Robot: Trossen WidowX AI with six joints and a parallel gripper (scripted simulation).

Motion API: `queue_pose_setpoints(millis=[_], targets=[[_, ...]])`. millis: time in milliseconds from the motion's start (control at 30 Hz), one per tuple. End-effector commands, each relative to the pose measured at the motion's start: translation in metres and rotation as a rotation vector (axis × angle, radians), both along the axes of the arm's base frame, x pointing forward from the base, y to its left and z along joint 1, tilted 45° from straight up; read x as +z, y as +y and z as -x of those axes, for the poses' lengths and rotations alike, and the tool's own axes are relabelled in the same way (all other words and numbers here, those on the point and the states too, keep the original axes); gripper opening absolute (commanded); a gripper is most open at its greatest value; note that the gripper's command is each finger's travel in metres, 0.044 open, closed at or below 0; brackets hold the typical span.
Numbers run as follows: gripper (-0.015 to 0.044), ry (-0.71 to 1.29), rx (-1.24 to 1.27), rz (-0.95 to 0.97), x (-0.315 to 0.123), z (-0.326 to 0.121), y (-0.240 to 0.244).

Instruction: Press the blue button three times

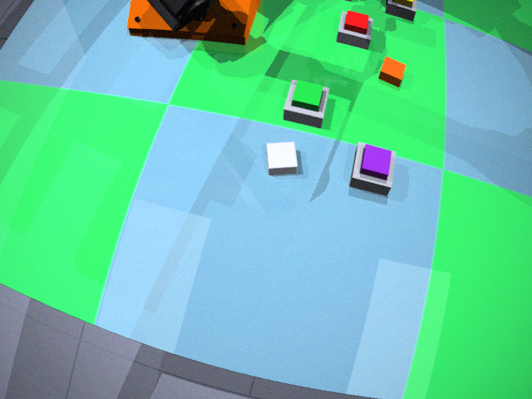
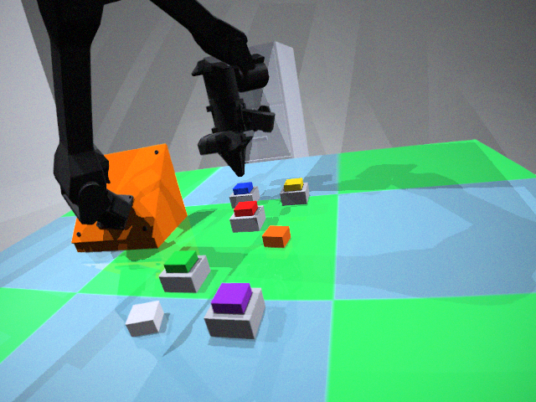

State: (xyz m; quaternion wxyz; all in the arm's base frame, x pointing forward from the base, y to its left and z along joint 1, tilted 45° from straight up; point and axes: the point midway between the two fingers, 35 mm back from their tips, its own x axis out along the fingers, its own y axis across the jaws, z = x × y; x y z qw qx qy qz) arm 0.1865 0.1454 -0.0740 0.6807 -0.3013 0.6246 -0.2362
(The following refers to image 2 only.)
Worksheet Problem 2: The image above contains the white block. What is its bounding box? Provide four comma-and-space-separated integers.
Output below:
126, 301, 164, 337

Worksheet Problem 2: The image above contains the blue button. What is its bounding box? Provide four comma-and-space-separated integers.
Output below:
229, 182, 260, 209

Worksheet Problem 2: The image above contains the green button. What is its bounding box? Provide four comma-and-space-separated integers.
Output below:
158, 250, 211, 294

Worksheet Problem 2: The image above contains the yellow button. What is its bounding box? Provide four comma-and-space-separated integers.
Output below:
280, 178, 309, 206

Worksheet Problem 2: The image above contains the purple button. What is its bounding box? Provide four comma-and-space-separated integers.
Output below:
204, 283, 265, 339

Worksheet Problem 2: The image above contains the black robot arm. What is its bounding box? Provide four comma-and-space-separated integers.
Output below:
37, 0, 276, 230

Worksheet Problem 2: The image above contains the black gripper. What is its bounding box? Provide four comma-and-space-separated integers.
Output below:
198, 94, 253, 177

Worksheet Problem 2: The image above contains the red button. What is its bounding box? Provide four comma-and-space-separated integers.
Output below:
229, 201, 266, 233

